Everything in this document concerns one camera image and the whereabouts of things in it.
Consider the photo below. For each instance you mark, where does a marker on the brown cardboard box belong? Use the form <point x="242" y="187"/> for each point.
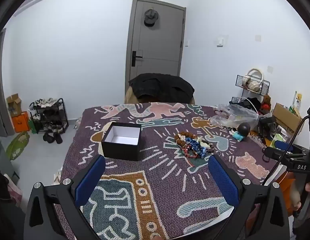
<point x="285" y="117"/>

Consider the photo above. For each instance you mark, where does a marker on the clear plastic bag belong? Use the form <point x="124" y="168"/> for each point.
<point x="235" y="115"/>

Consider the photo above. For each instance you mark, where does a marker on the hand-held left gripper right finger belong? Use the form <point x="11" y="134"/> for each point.
<point x="223" y="182"/>

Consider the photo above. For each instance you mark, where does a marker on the small white wall switch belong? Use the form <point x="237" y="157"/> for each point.
<point x="186" y="42"/>

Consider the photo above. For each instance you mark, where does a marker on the striped bag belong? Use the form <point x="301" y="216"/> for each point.
<point x="78" y="123"/>

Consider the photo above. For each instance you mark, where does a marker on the pink bag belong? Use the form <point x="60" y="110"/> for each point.
<point x="15" y="191"/>

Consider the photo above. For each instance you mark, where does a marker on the grey cabinet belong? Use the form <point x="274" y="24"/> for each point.
<point x="2" y="160"/>

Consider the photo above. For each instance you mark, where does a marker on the orange box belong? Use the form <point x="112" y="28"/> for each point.
<point x="21" y="122"/>

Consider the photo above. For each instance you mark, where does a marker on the black box with white inside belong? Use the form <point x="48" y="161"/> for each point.
<point x="121" y="143"/>

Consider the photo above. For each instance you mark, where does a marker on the white cloth bag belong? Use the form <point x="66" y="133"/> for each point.
<point x="57" y="176"/>

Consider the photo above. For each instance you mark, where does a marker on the black shoe rack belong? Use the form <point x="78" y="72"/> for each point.
<point x="48" y="115"/>

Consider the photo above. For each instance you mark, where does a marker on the purple printed blanket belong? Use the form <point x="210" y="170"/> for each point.
<point x="160" y="180"/>

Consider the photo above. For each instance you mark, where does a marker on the black jacket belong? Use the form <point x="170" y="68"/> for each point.
<point x="160" y="85"/>

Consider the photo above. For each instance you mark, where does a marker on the green tissue pack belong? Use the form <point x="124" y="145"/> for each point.
<point x="276" y="140"/>

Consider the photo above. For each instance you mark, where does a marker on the black camera bag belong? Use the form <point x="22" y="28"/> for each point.
<point x="266" y="127"/>

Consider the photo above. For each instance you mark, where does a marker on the green paper bag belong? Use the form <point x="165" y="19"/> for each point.
<point x="33" y="127"/>

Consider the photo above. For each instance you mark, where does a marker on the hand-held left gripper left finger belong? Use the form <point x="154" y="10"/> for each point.
<point x="90" y="180"/>

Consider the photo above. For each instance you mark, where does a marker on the open cardboard box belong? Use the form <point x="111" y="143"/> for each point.
<point x="14" y="105"/>

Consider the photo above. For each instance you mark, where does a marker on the blue toy figurine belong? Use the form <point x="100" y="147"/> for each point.
<point x="241" y="131"/>

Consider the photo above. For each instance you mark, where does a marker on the grey door frame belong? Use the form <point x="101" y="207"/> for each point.
<point x="0" y="92"/>

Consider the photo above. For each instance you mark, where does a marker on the yellow green packet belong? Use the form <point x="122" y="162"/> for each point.
<point x="298" y="100"/>

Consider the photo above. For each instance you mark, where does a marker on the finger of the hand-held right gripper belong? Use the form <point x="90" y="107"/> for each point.
<point x="273" y="153"/>
<point x="282" y="146"/>

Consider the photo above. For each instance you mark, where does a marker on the beige chair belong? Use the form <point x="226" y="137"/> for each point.
<point x="128" y="97"/>

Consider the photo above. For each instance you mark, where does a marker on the grey cap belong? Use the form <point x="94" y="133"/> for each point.
<point x="151" y="17"/>

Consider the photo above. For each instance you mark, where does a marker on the white handbag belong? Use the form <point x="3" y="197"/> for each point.
<point x="253" y="82"/>

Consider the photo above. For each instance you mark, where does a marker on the green leaf-shaped mat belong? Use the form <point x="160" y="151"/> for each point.
<point x="17" y="146"/>

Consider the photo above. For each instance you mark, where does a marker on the brown red plush toy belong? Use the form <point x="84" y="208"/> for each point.
<point x="265" y="103"/>

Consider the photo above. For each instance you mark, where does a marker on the grey door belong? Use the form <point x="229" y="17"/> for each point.
<point x="157" y="45"/>

